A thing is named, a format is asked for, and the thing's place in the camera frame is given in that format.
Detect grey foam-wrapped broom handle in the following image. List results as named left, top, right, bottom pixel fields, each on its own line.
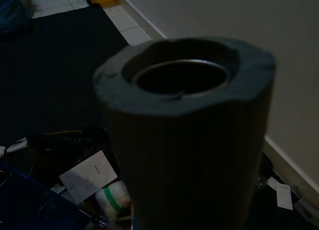
left=93, top=36, right=276, bottom=230

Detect blue dustpan with black handle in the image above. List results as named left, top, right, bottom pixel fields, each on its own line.
left=0, top=159, right=92, bottom=230

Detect black floor mat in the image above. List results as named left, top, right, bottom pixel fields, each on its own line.
left=0, top=5, right=131, bottom=143

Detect black plastic bag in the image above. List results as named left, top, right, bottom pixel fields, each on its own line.
left=26, top=127, right=113, bottom=177

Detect bubble wrap roll green tape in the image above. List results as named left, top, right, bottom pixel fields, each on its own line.
left=95, top=180, right=132, bottom=220

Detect brown cardboard rubbish box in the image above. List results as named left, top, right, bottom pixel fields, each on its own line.
left=24, top=129, right=135, bottom=230

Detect white paper sheet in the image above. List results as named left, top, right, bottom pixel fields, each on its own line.
left=58, top=150, right=119, bottom=206

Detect small white paper roll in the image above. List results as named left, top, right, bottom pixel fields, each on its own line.
left=5, top=137, right=28, bottom=153

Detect small white paper card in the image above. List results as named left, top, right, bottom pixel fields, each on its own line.
left=276, top=182, right=294, bottom=211

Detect blue plastic bag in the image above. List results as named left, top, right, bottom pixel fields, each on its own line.
left=0, top=0, right=32, bottom=34

